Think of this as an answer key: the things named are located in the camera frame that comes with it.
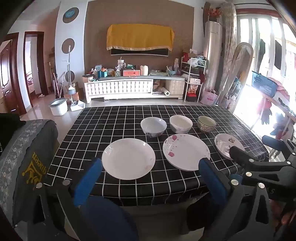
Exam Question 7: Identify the plain white bowl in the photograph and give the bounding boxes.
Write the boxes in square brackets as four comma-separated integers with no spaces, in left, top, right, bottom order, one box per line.
[169,115,193,134]

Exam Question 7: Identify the person's right hand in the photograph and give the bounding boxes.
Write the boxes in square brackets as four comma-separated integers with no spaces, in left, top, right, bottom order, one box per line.
[272,202,296,234]

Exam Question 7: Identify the small printed white plate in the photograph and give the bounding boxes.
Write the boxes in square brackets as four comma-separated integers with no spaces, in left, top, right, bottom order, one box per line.
[214,133,245,161]

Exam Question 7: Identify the wall television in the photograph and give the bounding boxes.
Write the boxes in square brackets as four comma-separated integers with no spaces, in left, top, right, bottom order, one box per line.
[110,47,169,57]

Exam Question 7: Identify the black cloth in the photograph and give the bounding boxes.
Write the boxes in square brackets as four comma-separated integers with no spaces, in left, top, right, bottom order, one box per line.
[0,113,26,149]

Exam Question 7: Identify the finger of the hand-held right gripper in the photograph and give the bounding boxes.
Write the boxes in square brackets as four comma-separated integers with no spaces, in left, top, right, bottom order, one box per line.
[229,146,296,186]
[262,136,296,160]

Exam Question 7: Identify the standing oval mirror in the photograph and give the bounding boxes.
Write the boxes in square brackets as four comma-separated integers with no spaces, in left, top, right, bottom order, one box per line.
[217,42,254,109]

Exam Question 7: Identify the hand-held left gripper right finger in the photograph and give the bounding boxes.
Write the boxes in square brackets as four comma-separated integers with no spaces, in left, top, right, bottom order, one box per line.
[198,158,278,241]

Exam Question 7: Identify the grey chair cover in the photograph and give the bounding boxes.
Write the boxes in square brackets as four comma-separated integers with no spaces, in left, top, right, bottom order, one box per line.
[0,119,58,227]

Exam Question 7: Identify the white mop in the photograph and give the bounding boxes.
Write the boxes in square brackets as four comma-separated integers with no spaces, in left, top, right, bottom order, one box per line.
[66,46,73,88]

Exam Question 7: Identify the patterned curtain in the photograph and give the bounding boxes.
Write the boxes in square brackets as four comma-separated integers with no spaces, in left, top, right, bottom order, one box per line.
[220,2,237,70]

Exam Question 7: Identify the pink bag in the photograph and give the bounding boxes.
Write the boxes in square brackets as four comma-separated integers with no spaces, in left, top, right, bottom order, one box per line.
[200,90,218,106]

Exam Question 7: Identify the white plate pink flowers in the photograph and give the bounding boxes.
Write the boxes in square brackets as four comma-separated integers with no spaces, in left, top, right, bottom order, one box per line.
[162,134,211,172]

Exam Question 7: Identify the white shelf rack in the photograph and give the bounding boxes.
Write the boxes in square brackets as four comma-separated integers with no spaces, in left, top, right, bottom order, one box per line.
[180,54,207,102]

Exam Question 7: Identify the standing air conditioner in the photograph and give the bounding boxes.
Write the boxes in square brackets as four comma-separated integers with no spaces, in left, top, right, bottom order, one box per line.
[203,20,223,93]

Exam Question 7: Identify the yellow cloth cover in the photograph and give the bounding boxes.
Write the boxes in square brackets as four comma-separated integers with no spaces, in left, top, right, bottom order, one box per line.
[106,24,175,51]

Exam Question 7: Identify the blue plastic basket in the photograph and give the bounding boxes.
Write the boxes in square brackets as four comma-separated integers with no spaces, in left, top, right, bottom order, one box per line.
[251,71,278,98]

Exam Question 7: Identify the dotted pattern bowl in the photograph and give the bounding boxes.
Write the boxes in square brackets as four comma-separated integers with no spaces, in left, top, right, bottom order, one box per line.
[197,116,216,133]

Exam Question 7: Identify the plain white plate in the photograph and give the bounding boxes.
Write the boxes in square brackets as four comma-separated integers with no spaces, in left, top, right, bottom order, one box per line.
[102,138,156,180]

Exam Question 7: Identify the black grid tablecloth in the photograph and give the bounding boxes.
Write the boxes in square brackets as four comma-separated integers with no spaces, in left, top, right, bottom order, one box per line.
[44,105,270,207]

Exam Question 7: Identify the white television cabinet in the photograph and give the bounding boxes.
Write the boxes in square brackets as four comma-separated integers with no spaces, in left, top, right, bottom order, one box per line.
[84,75,186,103]

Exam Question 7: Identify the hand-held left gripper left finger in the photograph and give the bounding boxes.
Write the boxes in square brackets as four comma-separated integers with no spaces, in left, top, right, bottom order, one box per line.
[32,158,103,241]

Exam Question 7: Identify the white mop bucket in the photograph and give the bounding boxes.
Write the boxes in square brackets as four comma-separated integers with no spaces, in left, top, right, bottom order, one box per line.
[48,98,68,116]

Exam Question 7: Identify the brown wooden door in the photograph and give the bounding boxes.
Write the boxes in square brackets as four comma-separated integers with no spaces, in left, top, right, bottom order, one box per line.
[0,39,18,114]

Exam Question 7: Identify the white dustpan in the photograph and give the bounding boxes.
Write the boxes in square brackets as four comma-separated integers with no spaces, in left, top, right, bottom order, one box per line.
[70,100,85,111]

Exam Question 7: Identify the white bowl purple print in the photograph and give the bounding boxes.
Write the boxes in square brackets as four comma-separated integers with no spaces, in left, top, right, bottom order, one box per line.
[140,117,167,138]

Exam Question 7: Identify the round blue wall clock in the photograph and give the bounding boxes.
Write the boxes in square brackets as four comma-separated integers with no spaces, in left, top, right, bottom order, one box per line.
[63,7,79,24]

